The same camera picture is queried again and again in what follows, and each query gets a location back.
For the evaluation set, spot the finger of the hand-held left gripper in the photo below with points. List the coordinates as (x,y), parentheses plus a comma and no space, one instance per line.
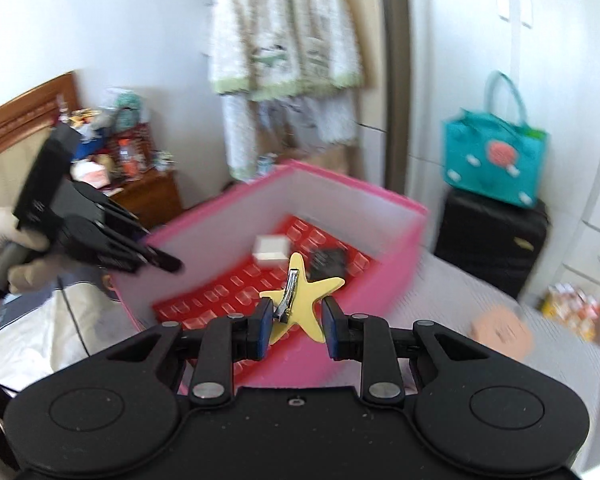
(150,257)
(127,220)

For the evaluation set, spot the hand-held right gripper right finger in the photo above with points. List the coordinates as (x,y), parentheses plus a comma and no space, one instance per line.
(331,327)

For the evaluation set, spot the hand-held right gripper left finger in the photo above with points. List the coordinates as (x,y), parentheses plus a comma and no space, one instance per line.
(263,327)

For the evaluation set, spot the yellow star hair clip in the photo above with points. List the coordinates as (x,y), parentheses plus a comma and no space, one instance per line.
(306,305)

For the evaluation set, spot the pink storage box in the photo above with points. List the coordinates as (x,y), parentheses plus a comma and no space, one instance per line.
(330,195)

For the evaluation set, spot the person's left hand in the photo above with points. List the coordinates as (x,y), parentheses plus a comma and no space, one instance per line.
(0,245)

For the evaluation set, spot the wooden nightstand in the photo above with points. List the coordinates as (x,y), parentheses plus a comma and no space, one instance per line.
(152,200)

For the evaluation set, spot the black packet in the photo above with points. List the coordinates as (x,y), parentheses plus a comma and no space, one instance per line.
(330,261)

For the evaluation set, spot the pile of nightstand clutter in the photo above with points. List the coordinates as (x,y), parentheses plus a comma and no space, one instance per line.
(125,150)

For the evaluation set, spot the small white box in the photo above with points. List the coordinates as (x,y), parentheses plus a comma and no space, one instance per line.
(271,250)

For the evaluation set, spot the white bed sheet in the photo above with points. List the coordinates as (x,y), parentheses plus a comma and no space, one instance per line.
(455,302)

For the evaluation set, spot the brown paper bag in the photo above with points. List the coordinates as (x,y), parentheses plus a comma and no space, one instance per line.
(325,160)

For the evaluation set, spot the peach soft pouch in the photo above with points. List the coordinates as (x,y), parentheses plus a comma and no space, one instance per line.
(502,332)

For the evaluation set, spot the black suitcase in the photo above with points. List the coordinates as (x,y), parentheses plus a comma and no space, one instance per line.
(485,245)

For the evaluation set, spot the white grey fleece pants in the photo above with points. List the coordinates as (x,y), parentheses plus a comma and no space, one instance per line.
(300,120)

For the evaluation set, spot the teal felt tote bag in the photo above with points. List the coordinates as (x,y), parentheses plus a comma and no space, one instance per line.
(490,160)

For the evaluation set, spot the group of snack packets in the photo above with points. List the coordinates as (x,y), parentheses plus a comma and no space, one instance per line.
(572,310)

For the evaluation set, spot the white fleece jacket green trim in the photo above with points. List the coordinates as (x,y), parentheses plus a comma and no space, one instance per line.
(285,25)

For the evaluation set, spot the white wardrobe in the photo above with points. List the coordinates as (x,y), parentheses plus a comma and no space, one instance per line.
(555,110)

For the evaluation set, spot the white wall switch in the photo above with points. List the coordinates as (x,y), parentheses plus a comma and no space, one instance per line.
(503,4)
(527,11)

